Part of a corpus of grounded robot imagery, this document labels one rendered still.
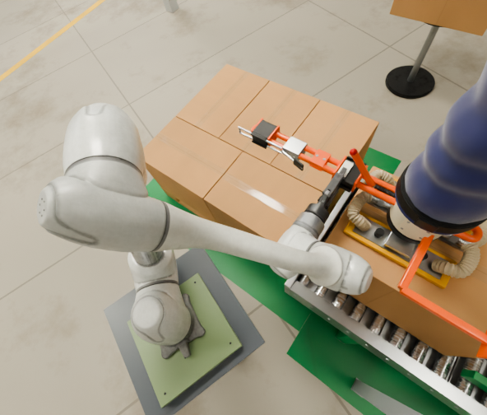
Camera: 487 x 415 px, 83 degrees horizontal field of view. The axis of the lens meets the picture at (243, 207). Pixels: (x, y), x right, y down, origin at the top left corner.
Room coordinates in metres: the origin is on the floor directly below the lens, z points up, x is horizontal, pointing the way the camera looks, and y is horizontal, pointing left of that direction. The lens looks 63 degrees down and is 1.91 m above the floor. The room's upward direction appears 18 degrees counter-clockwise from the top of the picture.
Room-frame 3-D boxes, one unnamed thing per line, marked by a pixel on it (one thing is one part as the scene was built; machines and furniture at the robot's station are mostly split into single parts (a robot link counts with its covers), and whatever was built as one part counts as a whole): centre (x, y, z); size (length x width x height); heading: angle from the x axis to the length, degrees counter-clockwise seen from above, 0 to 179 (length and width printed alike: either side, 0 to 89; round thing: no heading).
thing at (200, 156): (1.14, -0.18, 0.34); 1.20 x 1.00 x 0.40; 38
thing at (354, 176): (0.43, -0.38, 1.08); 0.10 x 0.08 x 0.06; 127
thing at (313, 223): (0.29, -0.18, 1.08); 0.09 x 0.06 x 0.09; 38
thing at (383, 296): (0.14, -0.57, 0.75); 0.60 x 0.40 x 0.40; 38
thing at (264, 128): (0.71, -0.17, 1.08); 0.08 x 0.07 x 0.05; 37
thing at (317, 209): (0.34, -0.24, 1.08); 0.09 x 0.07 x 0.08; 128
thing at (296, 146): (0.60, -0.25, 1.07); 0.07 x 0.07 x 0.04; 37
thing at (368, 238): (0.17, -0.45, 0.97); 0.34 x 0.10 x 0.05; 37
